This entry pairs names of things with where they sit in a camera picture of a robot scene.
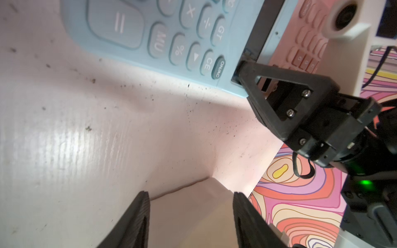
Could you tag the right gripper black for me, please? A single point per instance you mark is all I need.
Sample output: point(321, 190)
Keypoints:
point(300, 112)

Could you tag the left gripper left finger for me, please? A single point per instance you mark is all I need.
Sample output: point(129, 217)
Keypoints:
point(132, 229)

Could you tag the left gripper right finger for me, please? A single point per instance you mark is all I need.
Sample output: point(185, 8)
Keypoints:
point(251, 229)

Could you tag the pink calculator back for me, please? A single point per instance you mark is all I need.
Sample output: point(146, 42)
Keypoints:
point(295, 41)

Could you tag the light blue calculator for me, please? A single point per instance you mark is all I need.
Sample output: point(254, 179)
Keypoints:
point(198, 41)

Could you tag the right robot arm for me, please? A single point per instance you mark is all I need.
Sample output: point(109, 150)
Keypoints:
point(371, 186)

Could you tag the white plastic storage box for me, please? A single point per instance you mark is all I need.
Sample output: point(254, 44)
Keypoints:
point(197, 216)

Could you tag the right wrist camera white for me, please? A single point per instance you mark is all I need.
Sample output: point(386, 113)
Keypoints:
point(346, 55)

